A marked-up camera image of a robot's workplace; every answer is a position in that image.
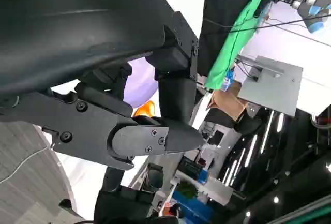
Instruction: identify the blue plastic crate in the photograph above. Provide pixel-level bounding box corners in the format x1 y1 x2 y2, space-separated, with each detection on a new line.
171 189 210 220

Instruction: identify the large orange white bread roll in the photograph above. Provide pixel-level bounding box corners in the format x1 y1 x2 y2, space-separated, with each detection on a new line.
133 100 156 118

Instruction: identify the lilac plate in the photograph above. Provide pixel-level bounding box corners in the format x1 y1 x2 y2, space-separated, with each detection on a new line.
123 59 160 109

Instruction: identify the thin white floor cable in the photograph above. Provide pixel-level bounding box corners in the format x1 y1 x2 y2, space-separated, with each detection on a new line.
0 145 54 184

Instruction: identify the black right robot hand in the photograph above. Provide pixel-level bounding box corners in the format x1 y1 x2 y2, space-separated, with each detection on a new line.
93 163 179 224

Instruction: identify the grey metal box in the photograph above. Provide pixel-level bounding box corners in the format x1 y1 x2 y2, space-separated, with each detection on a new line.
237 55 304 117

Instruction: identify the green cloth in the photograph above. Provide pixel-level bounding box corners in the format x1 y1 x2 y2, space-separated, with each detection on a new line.
203 0 271 92

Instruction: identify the brown cardboard box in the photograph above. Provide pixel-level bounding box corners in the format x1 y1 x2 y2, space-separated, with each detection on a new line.
206 81 249 122

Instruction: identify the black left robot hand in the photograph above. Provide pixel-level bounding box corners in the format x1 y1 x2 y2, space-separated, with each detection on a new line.
0 0 205 171

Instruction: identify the black backdrop cloth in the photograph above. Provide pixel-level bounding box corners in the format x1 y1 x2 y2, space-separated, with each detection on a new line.
198 0 281 80

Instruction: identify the thin black background cable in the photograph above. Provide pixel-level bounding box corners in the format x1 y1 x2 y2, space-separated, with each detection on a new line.
203 11 331 34

